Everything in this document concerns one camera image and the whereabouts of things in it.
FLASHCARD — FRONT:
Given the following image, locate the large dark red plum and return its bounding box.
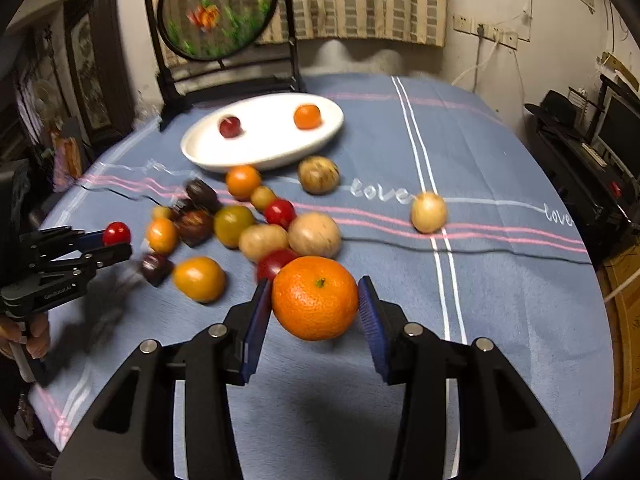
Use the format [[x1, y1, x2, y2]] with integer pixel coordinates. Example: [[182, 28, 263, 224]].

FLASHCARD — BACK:
[[256, 248, 299, 282]]

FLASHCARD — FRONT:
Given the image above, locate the large orange mandarin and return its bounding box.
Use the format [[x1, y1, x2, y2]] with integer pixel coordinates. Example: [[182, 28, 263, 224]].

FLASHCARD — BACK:
[[271, 256, 358, 341]]

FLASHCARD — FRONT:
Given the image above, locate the dark chocolate fruit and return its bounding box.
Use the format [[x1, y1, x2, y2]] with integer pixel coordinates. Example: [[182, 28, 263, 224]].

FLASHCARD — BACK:
[[139, 252, 174, 287]]

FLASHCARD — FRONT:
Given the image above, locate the dark red plum on plate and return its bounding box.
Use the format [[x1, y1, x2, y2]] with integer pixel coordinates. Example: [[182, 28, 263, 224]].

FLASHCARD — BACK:
[[218, 115, 243, 139]]

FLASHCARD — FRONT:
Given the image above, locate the small orange left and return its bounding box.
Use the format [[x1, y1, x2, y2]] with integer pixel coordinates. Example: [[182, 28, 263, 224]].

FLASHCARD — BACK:
[[145, 218, 179, 256]]

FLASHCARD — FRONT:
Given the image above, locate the dark brown fruit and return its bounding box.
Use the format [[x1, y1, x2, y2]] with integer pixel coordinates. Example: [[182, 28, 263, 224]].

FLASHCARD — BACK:
[[174, 209, 214, 247]]

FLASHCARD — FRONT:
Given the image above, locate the wall power strip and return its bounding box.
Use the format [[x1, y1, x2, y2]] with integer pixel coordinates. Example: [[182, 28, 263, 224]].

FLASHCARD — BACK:
[[452, 14, 520, 50]]

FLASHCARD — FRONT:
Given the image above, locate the small yellow fruit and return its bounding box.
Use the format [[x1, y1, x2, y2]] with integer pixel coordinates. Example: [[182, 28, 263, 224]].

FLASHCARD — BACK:
[[250, 185, 278, 214]]

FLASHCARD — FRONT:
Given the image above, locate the small red cherry tomato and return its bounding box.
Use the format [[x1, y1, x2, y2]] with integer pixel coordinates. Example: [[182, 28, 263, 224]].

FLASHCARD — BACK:
[[102, 221, 131, 246]]

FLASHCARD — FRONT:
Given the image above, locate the left hand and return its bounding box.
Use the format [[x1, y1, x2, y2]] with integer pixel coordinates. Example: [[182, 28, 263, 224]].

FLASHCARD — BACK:
[[0, 313, 50, 359]]

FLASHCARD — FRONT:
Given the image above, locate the framed picture on wall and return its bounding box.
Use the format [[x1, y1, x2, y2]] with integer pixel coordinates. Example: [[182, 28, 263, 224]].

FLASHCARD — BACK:
[[63, 0, 134, 142]]

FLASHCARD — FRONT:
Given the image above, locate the brown striped round fruit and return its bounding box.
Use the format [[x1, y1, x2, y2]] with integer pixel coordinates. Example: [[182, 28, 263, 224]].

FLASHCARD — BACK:
[[297, 156, 341, 195]]

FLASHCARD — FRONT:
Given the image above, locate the yellow green fruit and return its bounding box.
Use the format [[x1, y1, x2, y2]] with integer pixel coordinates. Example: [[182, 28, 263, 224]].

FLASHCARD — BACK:
[[214, 205, 256, 249]]

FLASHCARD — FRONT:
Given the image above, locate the small orange on plate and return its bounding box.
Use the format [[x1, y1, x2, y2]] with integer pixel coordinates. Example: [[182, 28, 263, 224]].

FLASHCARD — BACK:
[[293, 104, 322, 130]]

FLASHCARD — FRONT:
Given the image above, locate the tiny yellow fruit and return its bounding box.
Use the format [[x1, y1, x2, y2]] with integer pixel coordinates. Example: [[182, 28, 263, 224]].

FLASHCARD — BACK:
[[151, 206, 174, 220]]

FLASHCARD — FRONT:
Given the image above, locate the blue striped tablecloth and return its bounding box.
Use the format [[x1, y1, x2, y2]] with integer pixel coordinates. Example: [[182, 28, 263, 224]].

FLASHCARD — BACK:
[[29, 75, 613, 479]]

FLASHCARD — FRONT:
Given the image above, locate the round goldfish screen stand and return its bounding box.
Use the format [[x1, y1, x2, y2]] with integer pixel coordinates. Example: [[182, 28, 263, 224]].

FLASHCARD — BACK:
[[144, 0, 305, 129]]

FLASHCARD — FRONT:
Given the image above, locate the dark purple fruit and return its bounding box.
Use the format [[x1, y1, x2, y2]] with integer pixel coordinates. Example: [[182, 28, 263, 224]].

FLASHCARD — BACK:
[[186, 179, 221, 214]]

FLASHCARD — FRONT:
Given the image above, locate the black shelf with monitor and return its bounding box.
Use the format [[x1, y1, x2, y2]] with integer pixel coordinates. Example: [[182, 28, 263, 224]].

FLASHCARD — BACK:
[[524, 75, 639, 266]]

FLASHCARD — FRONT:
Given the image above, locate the large beige round fruit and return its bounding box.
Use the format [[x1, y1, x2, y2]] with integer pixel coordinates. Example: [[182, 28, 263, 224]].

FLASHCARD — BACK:
[[288, 211, 342, 258]]

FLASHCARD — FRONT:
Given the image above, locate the yellow orange fruit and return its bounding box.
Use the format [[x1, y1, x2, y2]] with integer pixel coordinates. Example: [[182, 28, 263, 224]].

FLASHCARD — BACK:
[[172, 256, 227, 304]]

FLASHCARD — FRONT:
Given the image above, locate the isolated yellow round fruit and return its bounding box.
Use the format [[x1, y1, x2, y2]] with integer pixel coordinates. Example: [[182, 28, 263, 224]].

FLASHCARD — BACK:
[[410, 192, 448, 234]]

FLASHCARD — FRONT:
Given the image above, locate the white oval plate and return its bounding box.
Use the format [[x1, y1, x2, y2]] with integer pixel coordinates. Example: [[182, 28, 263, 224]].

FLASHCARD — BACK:
[[180, 92, 345, 174]]

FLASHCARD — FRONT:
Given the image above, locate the orange near plate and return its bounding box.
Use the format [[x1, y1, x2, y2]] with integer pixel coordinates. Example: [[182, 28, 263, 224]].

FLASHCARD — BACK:
[[226, 165, 262, 202]]

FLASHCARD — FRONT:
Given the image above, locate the striped beige curtain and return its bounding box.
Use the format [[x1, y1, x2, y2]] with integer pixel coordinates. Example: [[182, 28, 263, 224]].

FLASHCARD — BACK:
[[159, 0, 448, 68]]

